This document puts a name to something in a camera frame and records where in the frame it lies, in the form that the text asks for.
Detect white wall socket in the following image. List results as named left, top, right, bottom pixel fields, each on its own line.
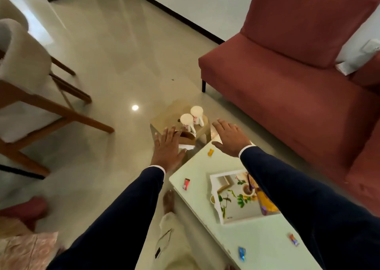
left=360, top=39, right=380, bottom=53

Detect white floral tray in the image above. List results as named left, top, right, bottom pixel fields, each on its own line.
left=209, top=169, right=281, bottom=225

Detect person's left forearm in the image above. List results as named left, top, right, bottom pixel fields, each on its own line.
left=47, top=166, right=166, bottom=270

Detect orange snack packet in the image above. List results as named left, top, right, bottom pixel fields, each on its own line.
left=256, top=190, right=280, bottom=216

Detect red armchair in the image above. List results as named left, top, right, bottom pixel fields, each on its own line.
left=345, top=127, right=380, bottom=217

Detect brown tissue box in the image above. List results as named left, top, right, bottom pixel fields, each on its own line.
left=178, top=131, right=197, bottom=151

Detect red cushion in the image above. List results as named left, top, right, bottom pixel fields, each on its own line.
left=351, top=52, right=380, bottom=87

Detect red footstool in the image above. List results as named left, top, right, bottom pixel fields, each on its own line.
left=0, top=196, right=50, bottom=232

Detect person's right forearm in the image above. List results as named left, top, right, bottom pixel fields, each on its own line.
left=239, top=146, right=380, bottom=270

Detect person's right hand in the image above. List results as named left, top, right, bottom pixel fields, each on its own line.
left=211, top=118, right=253, bottom=158

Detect wooden chair with white cushion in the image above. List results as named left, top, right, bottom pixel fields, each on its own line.
left=0, top=0, right=115, bottom=177

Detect small wooden side table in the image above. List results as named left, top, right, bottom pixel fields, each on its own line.
left=150, top=99, right=212, bottom=148

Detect person's leg in white trousers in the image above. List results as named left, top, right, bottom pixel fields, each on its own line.
left=150, top=190, right=204, bottom=270

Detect person's left hand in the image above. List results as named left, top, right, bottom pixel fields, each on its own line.
left=150, top=126, right=187, bottom=173

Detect white printed cup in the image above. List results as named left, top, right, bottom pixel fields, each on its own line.
left=180, top=114, right=197, bottom=134
left=190, top=106, right=205, bottom=127

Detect red fabric sofa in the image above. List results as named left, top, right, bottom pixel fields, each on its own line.
left=198, top=0, right=380, bottom=175

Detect pink floral cushion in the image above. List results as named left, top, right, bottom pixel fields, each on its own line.
left=0, top=231, right=59, bottom=270

